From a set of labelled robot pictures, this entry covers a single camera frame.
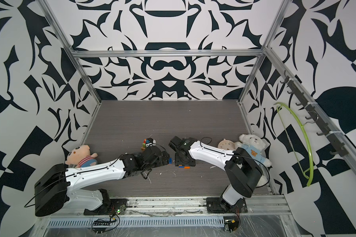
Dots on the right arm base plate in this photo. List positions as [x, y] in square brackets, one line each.
[218, 205]

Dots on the white teddy bear plush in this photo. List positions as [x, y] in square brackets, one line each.
[255, 147]

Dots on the white cable duct strip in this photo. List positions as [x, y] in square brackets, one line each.
[210, 221]

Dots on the black wall hook rack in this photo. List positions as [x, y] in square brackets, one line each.
[315, 116]

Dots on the green plastic hoop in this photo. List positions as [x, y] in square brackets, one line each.
[308, 172]

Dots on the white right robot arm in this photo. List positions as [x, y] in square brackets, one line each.
[242, 170]

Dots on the pink pig plush toy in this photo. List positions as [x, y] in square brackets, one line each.
[81, 157]

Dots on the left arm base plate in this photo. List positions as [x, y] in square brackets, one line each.
[111, 207]

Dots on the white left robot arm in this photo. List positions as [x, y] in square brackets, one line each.
[63, 187]

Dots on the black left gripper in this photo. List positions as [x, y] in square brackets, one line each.
[161, 161]

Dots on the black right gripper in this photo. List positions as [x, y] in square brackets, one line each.
[188, 164]

